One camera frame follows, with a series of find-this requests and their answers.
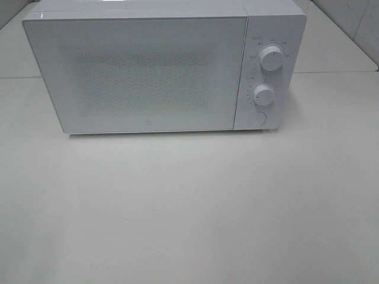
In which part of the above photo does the round door release button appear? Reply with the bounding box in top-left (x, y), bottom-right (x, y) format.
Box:
top-left (248, 112), bottom-right (266, 129)

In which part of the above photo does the white dial knob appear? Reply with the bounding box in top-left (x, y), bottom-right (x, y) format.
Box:
top-left (258, 44), bottom-right (285, 72)
top-left (253, 84), bottom-right (275, 107)

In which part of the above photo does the white microwave door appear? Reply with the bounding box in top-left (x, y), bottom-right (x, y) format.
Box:
top-left (23, 17), bottom-right (247, 134)

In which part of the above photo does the white microwave oven body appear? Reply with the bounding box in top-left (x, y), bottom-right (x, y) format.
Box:
top-left (23, 1), bottom-right (307, 133)

